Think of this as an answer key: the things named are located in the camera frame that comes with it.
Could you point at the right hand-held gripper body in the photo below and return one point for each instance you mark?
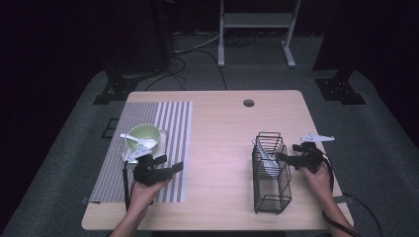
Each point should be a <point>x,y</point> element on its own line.
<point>308,158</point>

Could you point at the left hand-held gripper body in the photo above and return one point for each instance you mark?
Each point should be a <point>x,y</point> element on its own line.
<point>150,174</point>

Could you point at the person's left hand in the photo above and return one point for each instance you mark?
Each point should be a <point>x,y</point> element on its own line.
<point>143,197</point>

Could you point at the person's right hand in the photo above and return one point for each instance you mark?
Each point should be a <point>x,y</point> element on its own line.
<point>318,184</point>

